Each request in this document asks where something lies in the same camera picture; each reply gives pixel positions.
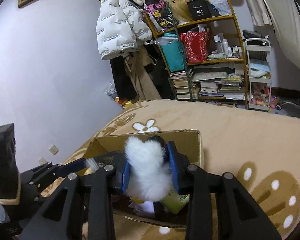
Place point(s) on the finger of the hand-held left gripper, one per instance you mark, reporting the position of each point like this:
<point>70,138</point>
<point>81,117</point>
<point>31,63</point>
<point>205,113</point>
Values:
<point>73,166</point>

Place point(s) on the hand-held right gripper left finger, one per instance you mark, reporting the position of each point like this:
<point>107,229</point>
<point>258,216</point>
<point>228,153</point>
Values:
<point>126,177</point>

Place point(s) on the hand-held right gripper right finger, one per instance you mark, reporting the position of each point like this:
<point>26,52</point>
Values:
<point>174,172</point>

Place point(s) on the white fluffy plush toy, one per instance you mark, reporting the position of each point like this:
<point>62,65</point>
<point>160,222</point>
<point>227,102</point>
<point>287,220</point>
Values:
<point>147,167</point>

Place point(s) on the green tissue packet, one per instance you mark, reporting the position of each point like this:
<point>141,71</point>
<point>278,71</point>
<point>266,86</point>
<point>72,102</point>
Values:
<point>176,202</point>

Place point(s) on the printed cardboard box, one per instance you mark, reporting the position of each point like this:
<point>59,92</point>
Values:
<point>185,142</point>

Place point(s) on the beige printed blanket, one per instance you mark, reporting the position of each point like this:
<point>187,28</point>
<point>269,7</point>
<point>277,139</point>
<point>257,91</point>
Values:
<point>240,142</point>

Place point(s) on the clear plastic bag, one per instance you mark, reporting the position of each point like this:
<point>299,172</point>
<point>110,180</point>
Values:
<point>112,91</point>

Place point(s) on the stack of books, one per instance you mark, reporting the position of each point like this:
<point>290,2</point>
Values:
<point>210,85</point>

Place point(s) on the black coat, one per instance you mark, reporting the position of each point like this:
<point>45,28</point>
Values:
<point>122,80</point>

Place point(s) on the pink toys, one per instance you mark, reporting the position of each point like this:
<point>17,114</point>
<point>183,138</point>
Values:
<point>260,95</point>

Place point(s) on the teal paper bag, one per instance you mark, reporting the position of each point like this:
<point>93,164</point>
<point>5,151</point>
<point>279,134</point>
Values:
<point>173,55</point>

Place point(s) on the red patterned bag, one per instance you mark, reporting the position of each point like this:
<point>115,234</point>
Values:
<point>195,47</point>

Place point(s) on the metal chair base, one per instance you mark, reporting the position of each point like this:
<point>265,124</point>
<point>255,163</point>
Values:
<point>290,106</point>

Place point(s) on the light blue pillow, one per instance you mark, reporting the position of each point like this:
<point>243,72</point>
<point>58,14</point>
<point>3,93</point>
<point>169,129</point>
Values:
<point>258,68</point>

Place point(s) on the row of cosmetic bottles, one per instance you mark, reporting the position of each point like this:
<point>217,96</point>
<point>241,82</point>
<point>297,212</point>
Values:
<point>226,46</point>

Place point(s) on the white puffer jacket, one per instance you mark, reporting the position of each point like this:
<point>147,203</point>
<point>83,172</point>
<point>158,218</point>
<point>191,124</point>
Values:
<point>117,22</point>

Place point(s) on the white trolley cart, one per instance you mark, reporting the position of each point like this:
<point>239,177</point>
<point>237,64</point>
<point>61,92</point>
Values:
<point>258,45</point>

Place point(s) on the wooden shelf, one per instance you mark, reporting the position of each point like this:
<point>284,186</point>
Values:
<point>236,30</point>

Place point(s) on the blonde wig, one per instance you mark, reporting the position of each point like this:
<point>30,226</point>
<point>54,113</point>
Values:
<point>181,10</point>

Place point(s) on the black pink printed bag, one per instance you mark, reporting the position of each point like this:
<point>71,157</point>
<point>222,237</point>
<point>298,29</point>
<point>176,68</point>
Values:
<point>157,10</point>

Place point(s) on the black cardboard box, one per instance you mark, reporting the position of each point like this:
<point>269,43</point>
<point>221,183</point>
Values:
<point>199,10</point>

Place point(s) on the white wall socket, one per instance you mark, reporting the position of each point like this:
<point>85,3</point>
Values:
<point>53,150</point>
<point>42,160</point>

